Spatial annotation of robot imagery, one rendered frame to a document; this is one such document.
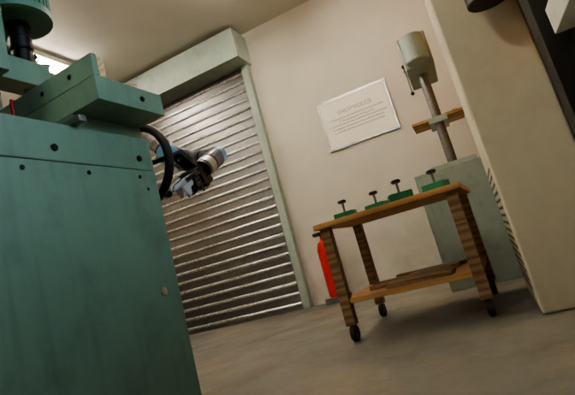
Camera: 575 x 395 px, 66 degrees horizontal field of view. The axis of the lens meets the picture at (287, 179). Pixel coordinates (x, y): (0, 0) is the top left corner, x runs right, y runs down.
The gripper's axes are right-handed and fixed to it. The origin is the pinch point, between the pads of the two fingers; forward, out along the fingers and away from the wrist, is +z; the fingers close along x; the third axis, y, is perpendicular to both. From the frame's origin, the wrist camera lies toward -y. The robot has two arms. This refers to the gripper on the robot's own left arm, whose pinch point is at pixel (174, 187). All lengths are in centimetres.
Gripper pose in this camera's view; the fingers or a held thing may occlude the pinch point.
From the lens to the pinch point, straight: 148.6
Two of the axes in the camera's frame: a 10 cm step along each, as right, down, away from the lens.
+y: 4.5, 8.5, 2.7
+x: -8.5, 3.2, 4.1
